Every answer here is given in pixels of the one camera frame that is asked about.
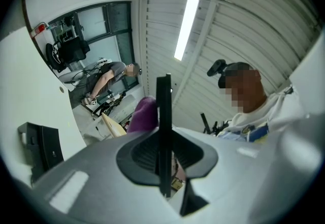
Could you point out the purple cloth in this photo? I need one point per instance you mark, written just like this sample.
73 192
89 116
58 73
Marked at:
143 116

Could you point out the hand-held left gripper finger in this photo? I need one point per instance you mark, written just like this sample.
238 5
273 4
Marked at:
164 121

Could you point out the long ceiling light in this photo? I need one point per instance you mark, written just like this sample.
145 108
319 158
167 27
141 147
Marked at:
186 28

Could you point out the person's white shirt torso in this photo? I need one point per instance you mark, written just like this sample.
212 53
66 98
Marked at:
256 122

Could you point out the red fire extinguisher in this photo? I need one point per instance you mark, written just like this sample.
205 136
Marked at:
38 29

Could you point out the black stand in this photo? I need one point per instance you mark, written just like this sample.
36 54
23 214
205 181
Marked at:
212 125

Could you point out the black office chair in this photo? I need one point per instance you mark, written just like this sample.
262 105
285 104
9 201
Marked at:
68 52

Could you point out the white cabinet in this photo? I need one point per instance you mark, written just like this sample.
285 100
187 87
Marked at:
124 111

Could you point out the person's head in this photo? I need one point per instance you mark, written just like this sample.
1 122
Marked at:
245 91

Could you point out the dark framed window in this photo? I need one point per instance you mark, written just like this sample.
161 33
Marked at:
111 30

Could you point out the black telephone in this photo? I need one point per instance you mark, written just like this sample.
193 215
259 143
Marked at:
47 146

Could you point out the black head camera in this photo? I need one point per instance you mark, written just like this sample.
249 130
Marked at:
215 68

